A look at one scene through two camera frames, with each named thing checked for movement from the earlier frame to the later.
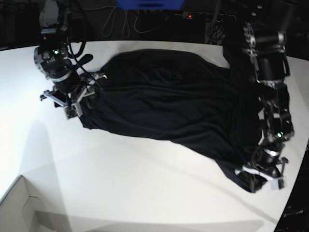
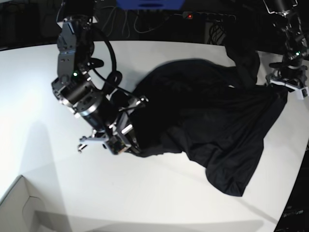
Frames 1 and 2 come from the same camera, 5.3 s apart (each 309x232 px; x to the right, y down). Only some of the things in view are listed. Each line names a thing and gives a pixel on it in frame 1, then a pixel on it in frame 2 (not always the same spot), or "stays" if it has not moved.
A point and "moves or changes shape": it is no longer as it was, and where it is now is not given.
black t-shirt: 182,98 moves or changes shape
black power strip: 212,17 stays
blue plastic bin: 150,4 stays
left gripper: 86,87 to 120,137
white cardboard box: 18,208 stays
